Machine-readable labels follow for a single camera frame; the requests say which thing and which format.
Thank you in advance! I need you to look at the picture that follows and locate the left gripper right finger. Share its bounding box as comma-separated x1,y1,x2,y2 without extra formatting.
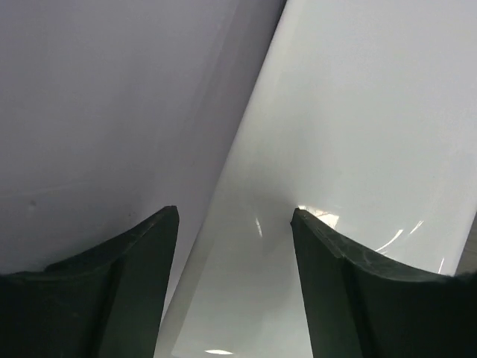
291,209,476,357

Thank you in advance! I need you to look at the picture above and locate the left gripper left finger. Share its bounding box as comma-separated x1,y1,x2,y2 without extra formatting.
1,206,179,357

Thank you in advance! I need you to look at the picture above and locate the white plastic tub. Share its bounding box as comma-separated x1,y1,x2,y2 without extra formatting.
155,1,476,357

